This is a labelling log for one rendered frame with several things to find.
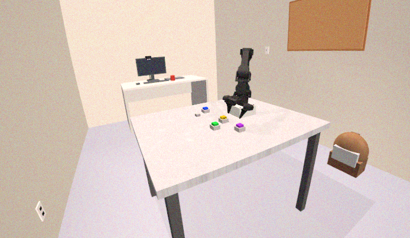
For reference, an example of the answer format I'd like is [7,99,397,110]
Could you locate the yellow button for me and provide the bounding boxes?
[219,115,229,124]

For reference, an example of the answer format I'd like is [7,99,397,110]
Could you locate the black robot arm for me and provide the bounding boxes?
[228,48,253,106]

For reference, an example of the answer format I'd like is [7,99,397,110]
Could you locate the blue button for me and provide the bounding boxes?
[201,107,210,113]

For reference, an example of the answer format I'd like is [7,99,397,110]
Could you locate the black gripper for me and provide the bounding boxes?
[222,91,253,119]

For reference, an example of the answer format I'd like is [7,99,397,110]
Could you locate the purple button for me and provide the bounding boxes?
[234,123,246,133]

